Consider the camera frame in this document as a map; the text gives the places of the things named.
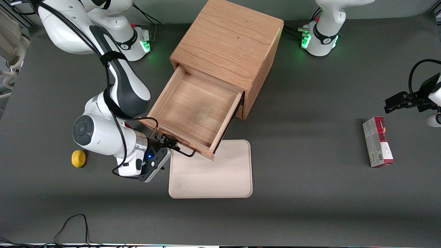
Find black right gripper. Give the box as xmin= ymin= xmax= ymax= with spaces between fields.
xmin=142 ymin=132 xmax=180 ymax=170

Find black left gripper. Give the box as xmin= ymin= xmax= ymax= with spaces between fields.
xmin=384 ymin=73 xmax=440 ymax=114

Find black metal drawer handle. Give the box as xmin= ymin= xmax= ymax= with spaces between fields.
xmin=155 ymin=132 xmax=196 ymax=158

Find oak wooden drawer cabinet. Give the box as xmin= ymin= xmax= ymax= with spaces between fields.
xmin=170 ymin=0 xmax=285 ymax=120

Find grey and red carton box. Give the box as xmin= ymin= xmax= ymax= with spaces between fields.
xmin=362 ymin=116 xmax=394 ymax=168

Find cream rectangular tray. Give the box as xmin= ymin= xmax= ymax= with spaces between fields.
xmin=168 ymin=139 xmax=253 ymax=199

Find yellow lemon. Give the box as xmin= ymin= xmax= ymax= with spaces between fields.
xmin=71 ymin=149 xmax=86 ymax=168

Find white background equipment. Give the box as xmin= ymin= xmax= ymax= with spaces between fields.
xmin=0 ymin=8 xmax=31 ymax=101

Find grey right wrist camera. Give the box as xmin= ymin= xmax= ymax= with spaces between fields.
xmin=139 ymin=148 xmax=172 ymax=183

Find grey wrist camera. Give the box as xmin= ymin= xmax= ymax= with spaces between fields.
xmin=426 ymin=113 xmax=441 ymax=128
xmin=139 ymin=148 xmax=172 ymax=183

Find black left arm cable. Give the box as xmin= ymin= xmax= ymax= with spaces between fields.
xmin=409 ymin=59 xmax=441 ymax=101

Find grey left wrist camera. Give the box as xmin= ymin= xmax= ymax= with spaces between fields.
xmin=426 ymin=113 xmax=441 ymax=128

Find black looped table cable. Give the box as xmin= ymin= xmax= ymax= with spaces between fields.
xmin=0 ymin=214 xmax=104 ymax=247

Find black right base cables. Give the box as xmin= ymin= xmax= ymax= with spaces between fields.
xmin=132 ymin=3 xmax=163 ymax=43

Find black base cables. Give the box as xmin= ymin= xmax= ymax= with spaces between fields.
xmin=132 ymin=3 xmax=163 ymax=43
xmin=283 ymin=7 xmax=323 ymax=41

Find black left base cables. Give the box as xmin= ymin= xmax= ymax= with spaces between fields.
xmin=283 ymin=7 xmax=323 ymax=41

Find black metal frame rail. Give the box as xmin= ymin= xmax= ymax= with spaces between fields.
xmin=9 ymin=0 xmax=35 ymax=28

